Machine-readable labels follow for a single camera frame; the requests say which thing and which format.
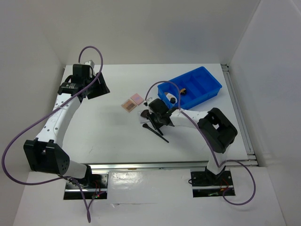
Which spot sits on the black fan makeup brush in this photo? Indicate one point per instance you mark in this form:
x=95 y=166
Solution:
x=145 y=114

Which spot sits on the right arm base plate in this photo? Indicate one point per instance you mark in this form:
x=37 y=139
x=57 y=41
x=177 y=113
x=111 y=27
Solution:
x=203 y=187

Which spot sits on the white oval makeup container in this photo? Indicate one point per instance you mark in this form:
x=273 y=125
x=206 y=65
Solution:
x=169 y=95

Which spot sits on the clear sheet black swatches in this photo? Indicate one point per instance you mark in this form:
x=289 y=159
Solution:
x=142 y=120

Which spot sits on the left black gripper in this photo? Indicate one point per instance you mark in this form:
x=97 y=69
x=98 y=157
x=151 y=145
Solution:
x=102 y=88

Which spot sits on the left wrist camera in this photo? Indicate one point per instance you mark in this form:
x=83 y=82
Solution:
x=90 y=63

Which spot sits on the aluminium rail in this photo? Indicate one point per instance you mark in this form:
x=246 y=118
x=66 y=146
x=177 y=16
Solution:
x=252 y=159
x=128 y=166

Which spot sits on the small black gold item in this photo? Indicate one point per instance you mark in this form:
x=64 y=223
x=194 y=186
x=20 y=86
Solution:
x=183 y=91

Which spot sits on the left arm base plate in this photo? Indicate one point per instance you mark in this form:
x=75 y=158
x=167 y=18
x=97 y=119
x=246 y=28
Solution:
x=96 y=189

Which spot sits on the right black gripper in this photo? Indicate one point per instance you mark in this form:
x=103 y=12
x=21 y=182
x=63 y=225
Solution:
x=157 y=125

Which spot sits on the brown eyeshadow palette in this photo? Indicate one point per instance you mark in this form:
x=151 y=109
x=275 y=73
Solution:
x=129 y=105

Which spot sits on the clear bottle black cap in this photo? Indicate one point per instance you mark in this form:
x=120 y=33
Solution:
x=173 y=100

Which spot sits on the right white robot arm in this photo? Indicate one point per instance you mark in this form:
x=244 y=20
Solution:
x=215 y=128

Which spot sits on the pink compact case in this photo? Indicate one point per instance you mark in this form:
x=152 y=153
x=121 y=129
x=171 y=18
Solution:
x=137 y=99

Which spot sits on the aluminium rail front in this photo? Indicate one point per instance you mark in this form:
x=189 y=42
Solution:
x=128 y=166

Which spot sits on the thin black makeup brush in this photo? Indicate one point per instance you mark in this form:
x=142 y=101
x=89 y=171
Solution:
x=146 y=126

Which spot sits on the aluminium rail right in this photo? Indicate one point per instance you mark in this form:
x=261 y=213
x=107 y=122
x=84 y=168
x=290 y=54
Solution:
x=252 y=159

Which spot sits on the blue plastic organizer bin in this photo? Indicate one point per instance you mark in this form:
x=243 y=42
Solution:
x=200 y=84

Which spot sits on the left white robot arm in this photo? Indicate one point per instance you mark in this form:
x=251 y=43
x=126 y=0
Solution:
x=45 y=153

